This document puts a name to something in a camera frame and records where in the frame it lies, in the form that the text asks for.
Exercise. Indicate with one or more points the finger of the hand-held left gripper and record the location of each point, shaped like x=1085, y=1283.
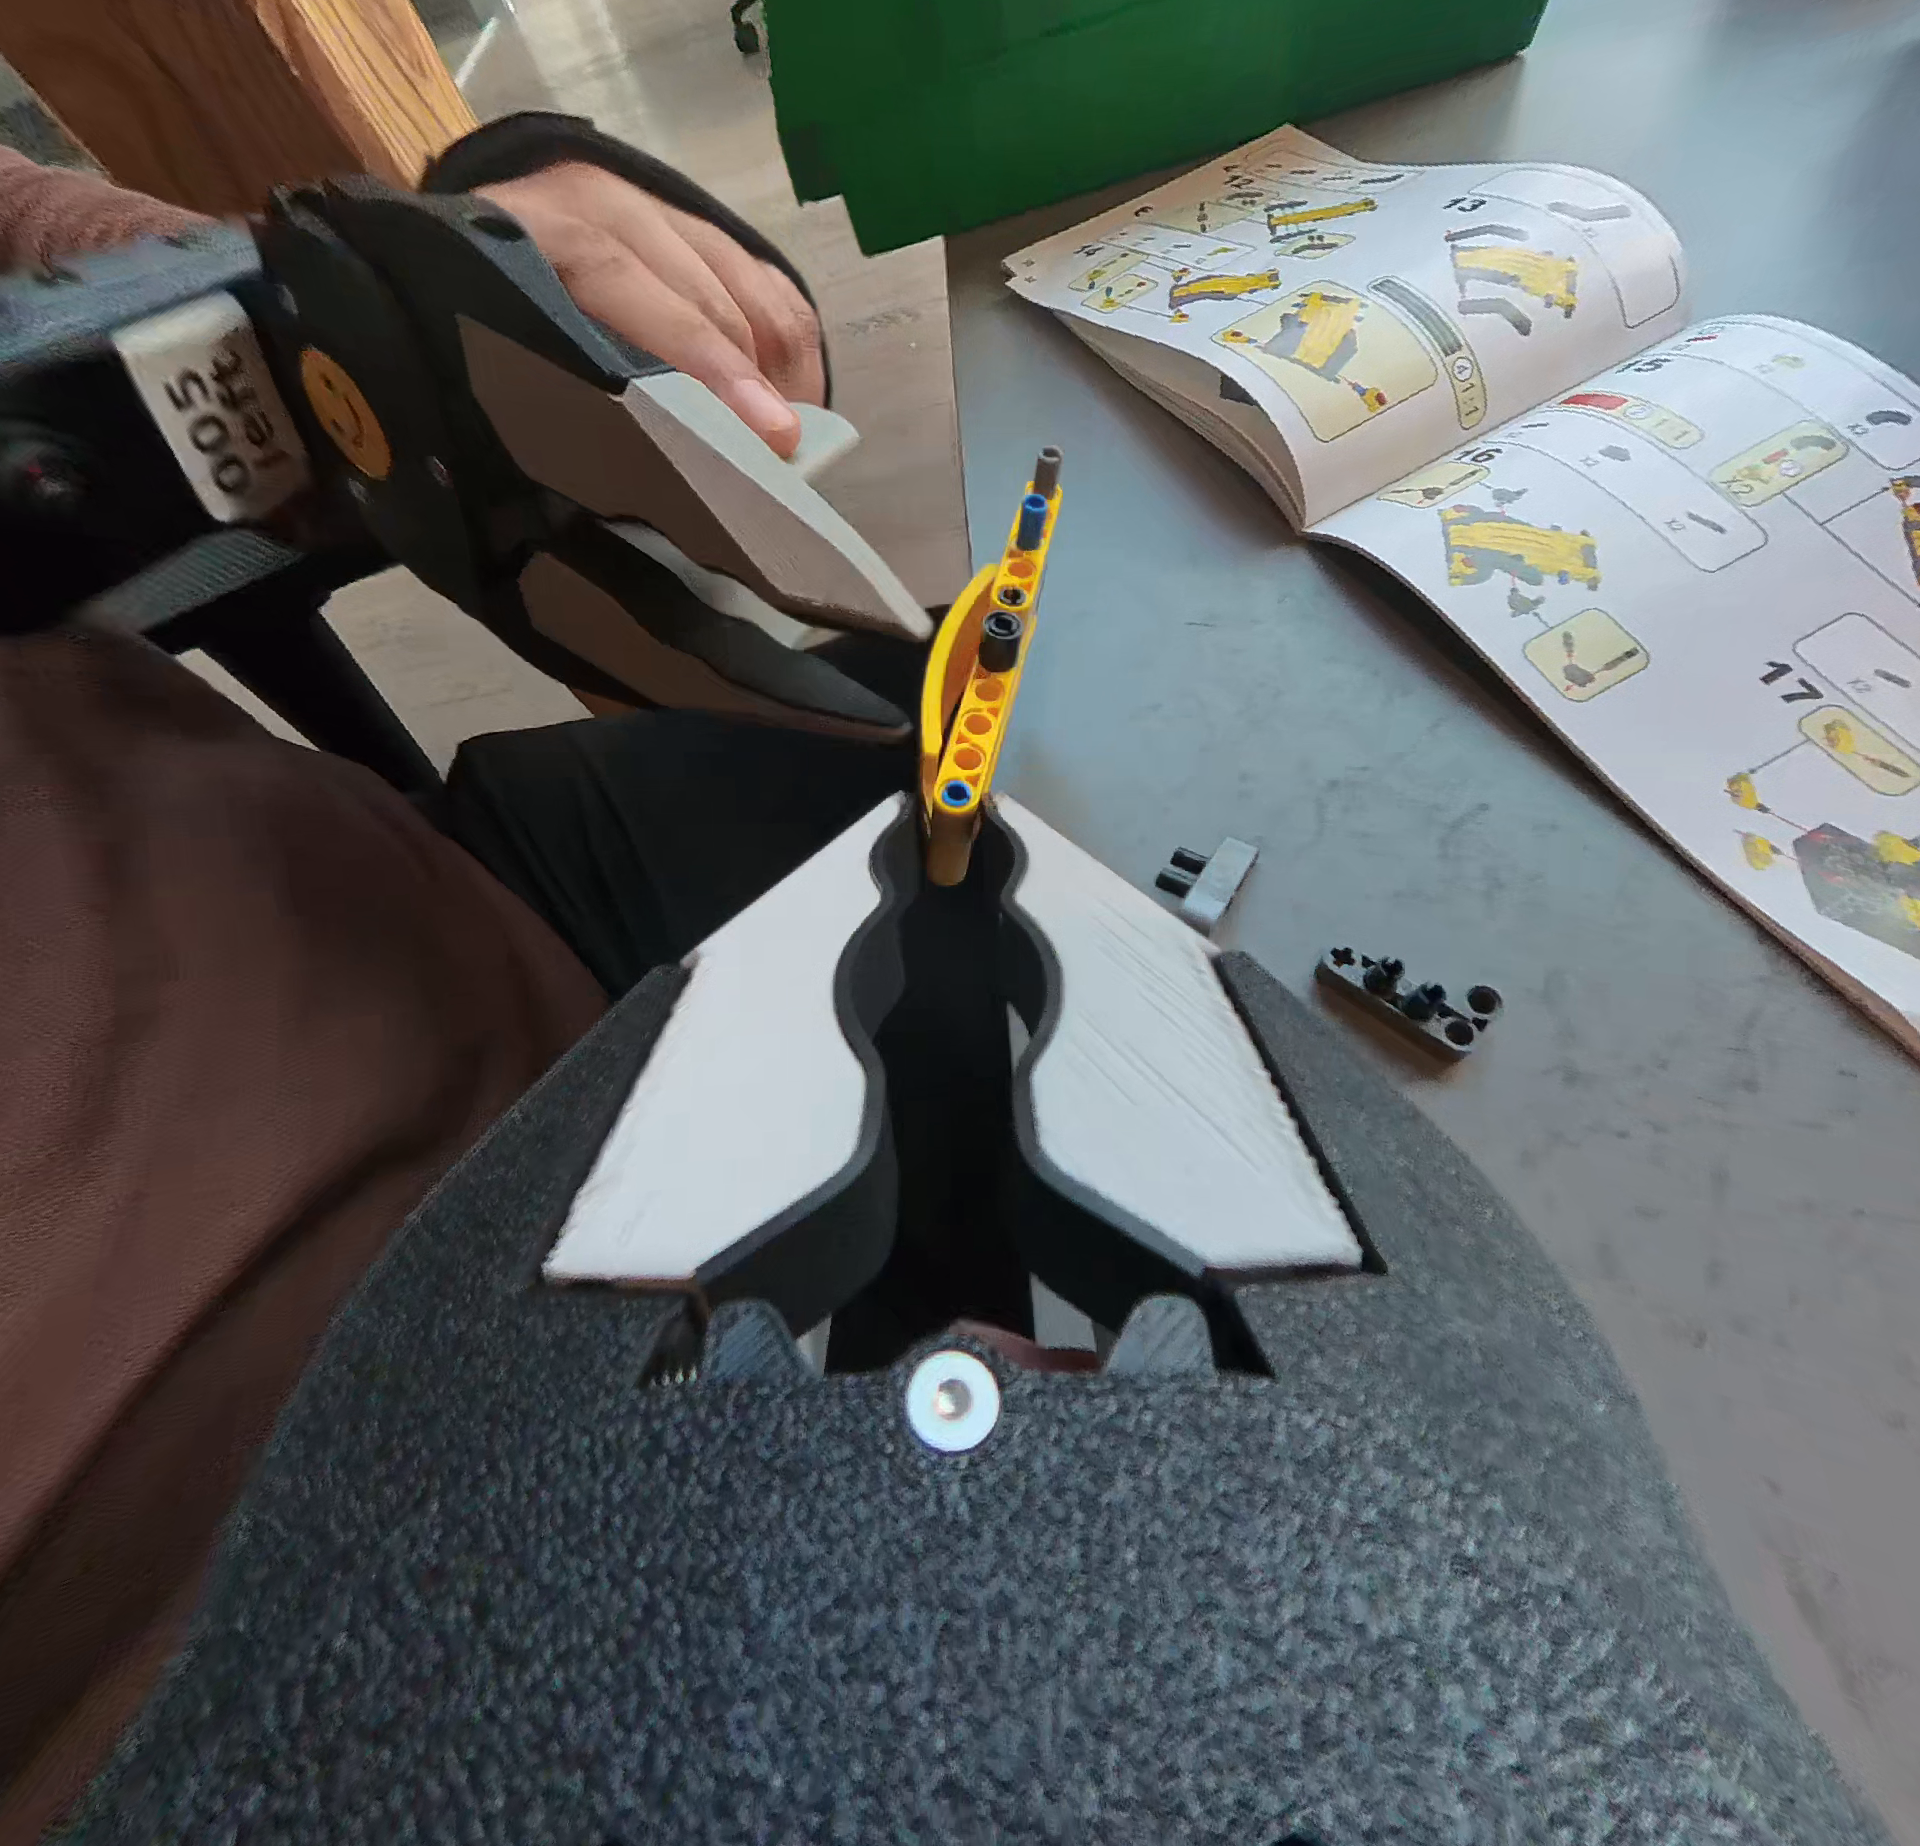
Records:
x=750, y=526
x=632, y=615

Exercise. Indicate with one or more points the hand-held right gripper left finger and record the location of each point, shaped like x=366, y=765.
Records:
x=735, y=1111

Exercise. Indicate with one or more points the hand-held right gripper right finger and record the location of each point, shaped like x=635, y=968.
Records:
x=1187, y=1111

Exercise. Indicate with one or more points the light grey angled beam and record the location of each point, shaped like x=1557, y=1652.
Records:
x=1218, y=885

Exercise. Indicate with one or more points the yellow beam assembly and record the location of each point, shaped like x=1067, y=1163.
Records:
x=983, y=705

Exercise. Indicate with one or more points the grey desk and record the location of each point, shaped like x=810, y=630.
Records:
x=1350, y=676

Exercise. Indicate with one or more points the person's left hand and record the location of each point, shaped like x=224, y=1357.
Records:
x=662, y=286

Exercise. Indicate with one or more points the person's black trousers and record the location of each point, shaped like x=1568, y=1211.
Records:
x=677, y=826

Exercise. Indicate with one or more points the dark grey angled beam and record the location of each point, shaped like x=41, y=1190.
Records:
x=1410, y=1008

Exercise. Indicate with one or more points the black office chair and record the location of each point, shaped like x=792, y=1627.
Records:
x=746, y=16

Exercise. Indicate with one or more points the person's brown sweater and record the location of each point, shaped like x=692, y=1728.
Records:
x=227, y=1126

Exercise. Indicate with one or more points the green plastic bin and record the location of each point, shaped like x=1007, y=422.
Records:
x=1127, y=61

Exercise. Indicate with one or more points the building instruction booklet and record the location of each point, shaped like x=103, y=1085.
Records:
x=1500, y=421

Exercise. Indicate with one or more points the wooden post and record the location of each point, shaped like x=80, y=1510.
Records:
x=227, y=45

